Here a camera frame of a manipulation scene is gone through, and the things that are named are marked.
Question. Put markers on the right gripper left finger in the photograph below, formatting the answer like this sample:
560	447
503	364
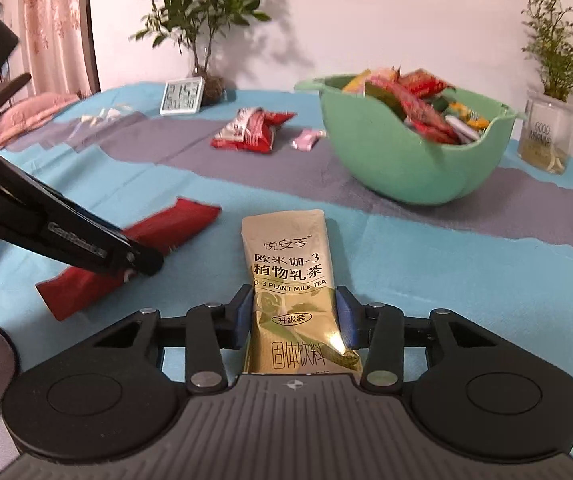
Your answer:
211	328

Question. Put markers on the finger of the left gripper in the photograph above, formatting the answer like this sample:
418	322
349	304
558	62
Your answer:
145	260

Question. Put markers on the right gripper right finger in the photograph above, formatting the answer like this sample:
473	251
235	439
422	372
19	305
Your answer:
378	328

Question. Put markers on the long dark red packet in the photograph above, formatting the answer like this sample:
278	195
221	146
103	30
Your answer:
152	240

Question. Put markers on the gold milk tea packet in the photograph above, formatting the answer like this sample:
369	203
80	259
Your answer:
294	328

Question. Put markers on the small red packet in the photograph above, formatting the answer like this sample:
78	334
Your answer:
423	84

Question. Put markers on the blue grey table cloth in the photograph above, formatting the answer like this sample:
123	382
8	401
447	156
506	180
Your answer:
502	256

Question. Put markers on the red white snack bag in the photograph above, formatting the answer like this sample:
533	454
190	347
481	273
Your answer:
253	130

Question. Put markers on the white digital clock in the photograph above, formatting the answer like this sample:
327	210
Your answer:
182	96

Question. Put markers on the green plastic bowl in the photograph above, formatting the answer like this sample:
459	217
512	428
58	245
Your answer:
384	155

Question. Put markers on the pink floral curtain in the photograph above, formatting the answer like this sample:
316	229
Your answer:
58	46

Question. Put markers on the small pink candy wrapper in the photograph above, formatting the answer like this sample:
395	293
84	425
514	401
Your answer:
307	139

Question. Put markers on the leafy potted plant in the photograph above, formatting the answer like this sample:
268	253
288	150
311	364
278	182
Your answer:
193	26

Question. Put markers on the thin plant in glass jar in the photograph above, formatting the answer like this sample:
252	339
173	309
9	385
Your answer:
547	129

